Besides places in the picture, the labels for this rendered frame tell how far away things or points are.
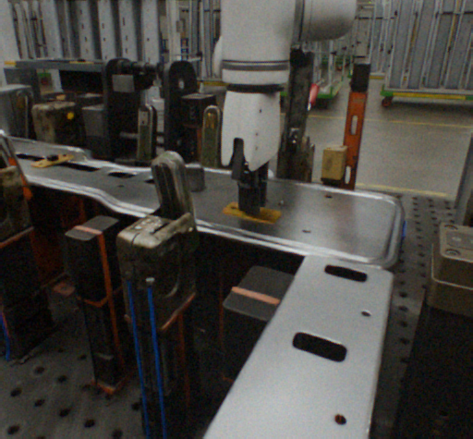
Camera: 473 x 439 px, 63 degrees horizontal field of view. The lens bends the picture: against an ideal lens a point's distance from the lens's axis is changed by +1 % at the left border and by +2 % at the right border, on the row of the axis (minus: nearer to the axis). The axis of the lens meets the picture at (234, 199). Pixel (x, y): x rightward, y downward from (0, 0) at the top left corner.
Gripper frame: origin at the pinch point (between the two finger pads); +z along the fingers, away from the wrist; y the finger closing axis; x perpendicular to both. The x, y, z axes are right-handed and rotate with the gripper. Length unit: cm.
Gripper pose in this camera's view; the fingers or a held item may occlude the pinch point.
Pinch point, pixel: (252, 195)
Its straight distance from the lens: 55.7
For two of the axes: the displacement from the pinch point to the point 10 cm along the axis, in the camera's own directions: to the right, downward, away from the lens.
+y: -4.3, 3.6, -8.3
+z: 0.0, 9.2, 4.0
